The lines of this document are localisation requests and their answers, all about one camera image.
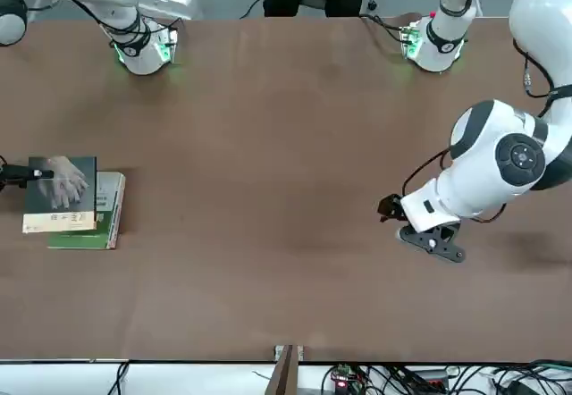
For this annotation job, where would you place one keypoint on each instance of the brown divider board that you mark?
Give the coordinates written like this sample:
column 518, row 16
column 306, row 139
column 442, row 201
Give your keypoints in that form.
column 283, row 372

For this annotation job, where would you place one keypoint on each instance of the black power adapter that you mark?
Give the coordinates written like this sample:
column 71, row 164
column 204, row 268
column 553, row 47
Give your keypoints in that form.
column 520, row 388

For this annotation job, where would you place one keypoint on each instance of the black power strip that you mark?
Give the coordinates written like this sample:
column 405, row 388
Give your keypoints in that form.
column 429, row 377

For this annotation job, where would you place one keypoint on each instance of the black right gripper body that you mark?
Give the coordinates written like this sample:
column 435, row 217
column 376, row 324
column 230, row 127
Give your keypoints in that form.
column 9, row 176

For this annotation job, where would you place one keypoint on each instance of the circuit board red light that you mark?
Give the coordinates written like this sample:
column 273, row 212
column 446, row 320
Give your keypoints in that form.
column 342, row 384

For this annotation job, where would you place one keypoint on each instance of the green and white book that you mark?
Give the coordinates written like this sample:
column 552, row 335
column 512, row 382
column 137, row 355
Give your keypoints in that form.
column 107, row 216

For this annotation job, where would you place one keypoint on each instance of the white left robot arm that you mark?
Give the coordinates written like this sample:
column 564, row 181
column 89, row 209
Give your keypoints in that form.
column 473, row 136

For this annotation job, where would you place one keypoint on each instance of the dark book with hands cover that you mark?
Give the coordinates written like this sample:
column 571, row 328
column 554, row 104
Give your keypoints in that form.
column 67, row 198

